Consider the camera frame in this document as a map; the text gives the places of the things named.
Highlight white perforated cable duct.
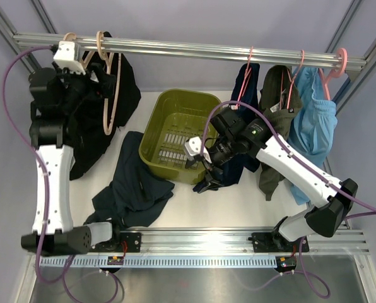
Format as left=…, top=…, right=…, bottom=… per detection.
left=40, top=256, right=278, bottom=268

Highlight aluminium hanging rail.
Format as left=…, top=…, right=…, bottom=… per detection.
left=12, top=32, right=367, bottom=72

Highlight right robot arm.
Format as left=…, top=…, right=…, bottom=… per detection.
left=184, top=108, right=358, bottom=253

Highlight pink plastic hanger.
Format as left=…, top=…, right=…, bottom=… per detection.
left=319, top=48, right=348, bottom=100

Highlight olive green shorts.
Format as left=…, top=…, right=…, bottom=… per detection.
left=258, top=65, right=303, bottom=201

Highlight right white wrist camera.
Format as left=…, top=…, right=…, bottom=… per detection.
left=184, top=136, right=212, bottom=163

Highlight navy blue shorts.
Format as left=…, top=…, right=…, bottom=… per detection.
left=193, top=63, right=260, bottom=193

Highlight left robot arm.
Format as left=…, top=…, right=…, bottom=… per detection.
left=21, top=64, right=122, bottom=256

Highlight pink wire hanger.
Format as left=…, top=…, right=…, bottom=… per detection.
left=233, top=46, right=254, bottom=102
left=279, top=50, right=305, bottom=109

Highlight olive green plastic basket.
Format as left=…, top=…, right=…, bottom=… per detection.
left=139, top=89, right=221, bottom=184

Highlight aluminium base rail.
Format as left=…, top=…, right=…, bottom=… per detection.
left=26, top=227, right=370, bottom=255

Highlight beige wooden hanger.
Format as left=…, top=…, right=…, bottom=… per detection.
left=96, top=31, right=122, bottom=136
left=63, top=32, right=95, bottom=69

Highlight light blue shorts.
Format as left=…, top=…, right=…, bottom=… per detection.
left=285, top=66, right=338, bottom=206

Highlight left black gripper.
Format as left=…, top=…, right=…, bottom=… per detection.
left=52, top=61, right=115, bottom=114

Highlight dark teal shorts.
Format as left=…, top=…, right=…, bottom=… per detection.
left=85, top=131, right=175, bottom=229

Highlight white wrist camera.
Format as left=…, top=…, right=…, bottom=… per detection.
left=53, top=40, right=86, bottom=75
left=184, top=136, right=212, bottom=163

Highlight black shorts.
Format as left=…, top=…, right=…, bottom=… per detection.
left=69, top=53, right=141, bottom=181

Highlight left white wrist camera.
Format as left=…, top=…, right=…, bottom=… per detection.
left=53, top=40, right=86, bottom=75

